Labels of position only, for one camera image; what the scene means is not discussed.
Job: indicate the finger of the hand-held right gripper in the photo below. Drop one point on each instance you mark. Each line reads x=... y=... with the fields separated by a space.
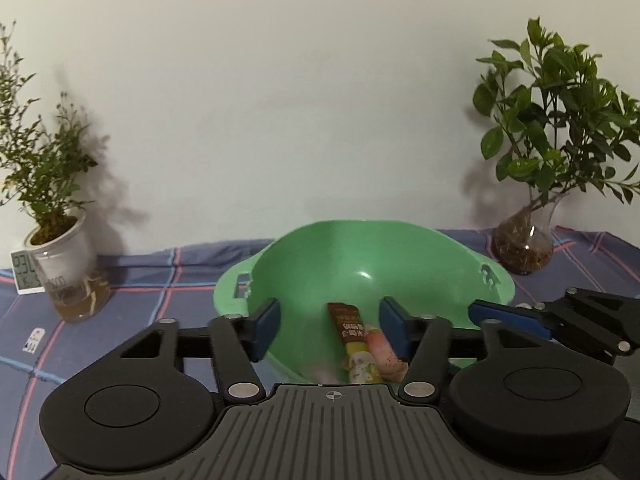
x=505 y=315

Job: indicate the brown stick snack packet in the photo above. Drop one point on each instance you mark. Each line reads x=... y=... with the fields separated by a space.
x=347 y=327

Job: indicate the round glass vase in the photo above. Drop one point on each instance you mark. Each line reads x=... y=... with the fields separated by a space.
x=522 y=250

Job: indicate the blue plaid tablecloth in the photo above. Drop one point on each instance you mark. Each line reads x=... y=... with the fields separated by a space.
x=150 y=300

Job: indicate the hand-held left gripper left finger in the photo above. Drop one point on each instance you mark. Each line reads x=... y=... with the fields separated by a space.
x=265 y=325

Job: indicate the small white cloth label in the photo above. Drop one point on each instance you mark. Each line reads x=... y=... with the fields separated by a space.
x=33 y=340
x=525 y=306

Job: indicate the thin-leaved green plant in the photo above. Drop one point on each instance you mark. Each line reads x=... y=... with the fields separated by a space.
x=47 y=170

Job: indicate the pink snack packet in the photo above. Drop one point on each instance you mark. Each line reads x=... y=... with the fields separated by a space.
x=382 y=352

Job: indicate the white digital thermometer clock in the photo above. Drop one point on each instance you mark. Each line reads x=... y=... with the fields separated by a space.
x=25 y=272

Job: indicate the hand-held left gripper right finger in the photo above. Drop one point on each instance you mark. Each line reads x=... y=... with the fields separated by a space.
x=392 y=327

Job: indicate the white translucent plant cup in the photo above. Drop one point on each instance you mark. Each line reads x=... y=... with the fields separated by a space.
x=70 y=280

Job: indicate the broad-leaved green plant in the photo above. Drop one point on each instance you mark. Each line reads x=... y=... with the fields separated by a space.
x=555 y=110

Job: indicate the green plastic bowl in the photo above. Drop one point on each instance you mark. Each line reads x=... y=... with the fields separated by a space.
x=350 y=260

